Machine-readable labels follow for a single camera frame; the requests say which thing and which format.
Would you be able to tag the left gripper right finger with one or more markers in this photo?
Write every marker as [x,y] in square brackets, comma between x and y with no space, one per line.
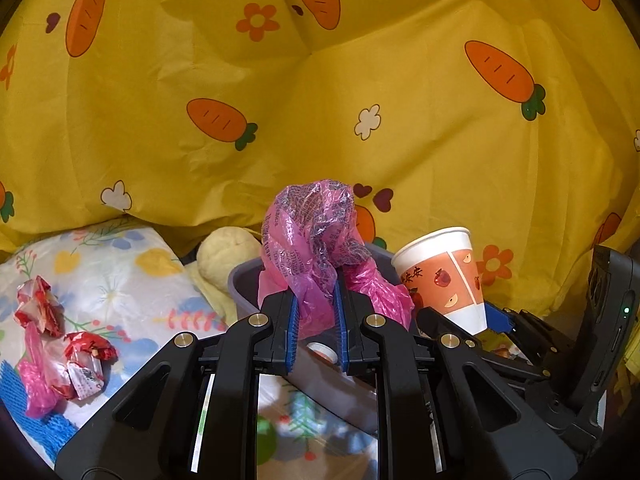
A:
[443,413]

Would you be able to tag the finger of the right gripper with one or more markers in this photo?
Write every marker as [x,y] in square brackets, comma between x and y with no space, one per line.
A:
[530,334]
[434,325]

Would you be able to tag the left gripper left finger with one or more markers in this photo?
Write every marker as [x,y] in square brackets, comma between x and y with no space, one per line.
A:
[191,411]

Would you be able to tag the orange paper cup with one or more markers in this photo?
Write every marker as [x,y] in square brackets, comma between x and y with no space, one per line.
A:
[440,272]

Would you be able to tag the small pink plastic bag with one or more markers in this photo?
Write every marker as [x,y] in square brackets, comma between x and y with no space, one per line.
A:
[44,374]

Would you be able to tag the red white candy wrapper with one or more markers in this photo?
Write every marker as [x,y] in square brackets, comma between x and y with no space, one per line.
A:
[38,305]

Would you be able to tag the purple plastic bin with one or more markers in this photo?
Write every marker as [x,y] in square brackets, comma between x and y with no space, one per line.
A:
[316,371]

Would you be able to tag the floral bed sheet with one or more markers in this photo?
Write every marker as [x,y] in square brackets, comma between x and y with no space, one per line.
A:
[120,280]

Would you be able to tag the yellow plush toy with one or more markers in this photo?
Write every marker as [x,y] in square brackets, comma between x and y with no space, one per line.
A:
[222,251]

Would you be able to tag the yellow carrot print curtain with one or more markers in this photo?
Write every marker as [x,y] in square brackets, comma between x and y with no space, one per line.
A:
[518,119]

